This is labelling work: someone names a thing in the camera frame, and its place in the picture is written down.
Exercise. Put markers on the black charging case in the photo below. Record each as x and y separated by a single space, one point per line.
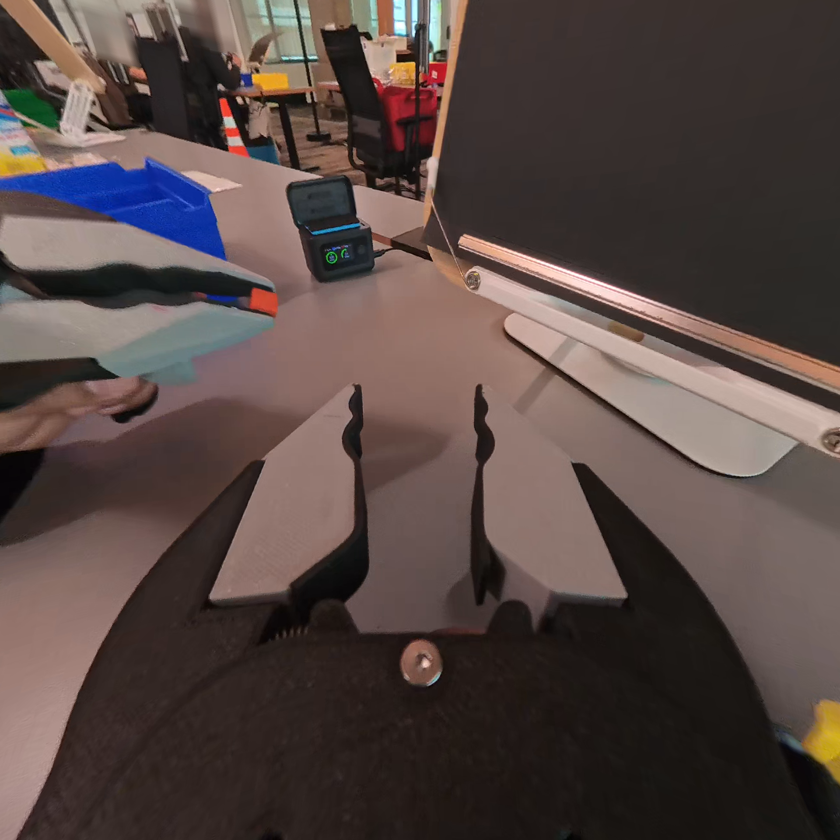
334 256

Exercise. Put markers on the red plastic bin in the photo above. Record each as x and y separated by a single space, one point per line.
437 72
407 118

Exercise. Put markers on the small yellow bin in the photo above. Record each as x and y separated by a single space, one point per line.
270 80

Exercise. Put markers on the black office chair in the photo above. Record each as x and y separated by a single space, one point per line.
354 85

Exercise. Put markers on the person's left forearm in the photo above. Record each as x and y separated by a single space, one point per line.
16 479

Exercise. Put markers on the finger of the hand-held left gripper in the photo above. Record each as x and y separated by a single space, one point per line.
98 334
98 243

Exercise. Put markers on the person's left hand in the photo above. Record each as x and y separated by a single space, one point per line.
39 426

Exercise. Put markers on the white paper sheet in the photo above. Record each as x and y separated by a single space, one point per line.
210 180

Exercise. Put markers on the blue plastic bin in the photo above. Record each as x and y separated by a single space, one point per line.
131 197

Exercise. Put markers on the black floor lamp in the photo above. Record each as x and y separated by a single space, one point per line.
303 65

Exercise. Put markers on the orange traffic cone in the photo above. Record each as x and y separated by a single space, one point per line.
233 131

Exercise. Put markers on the wooden background desk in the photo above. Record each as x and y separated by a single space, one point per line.
269 92

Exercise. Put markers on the dark brown flat panel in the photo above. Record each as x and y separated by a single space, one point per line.
413 241

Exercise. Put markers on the red cube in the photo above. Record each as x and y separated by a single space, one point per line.
264 303

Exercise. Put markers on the beige cardboard panel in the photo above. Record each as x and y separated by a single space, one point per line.
46 36

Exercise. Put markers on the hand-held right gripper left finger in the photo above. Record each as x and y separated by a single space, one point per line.
295 525

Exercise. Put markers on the yellow plastic bin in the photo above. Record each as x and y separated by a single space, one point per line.
825 741

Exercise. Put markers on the disinfecting wipes canister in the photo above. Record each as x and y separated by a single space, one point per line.
16 144

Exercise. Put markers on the white laptop stand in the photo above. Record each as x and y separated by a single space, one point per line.
75 111

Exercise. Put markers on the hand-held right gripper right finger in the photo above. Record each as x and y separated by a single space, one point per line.
551 525

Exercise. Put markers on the black monitor with wooden edge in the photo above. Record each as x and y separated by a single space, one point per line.
623 131

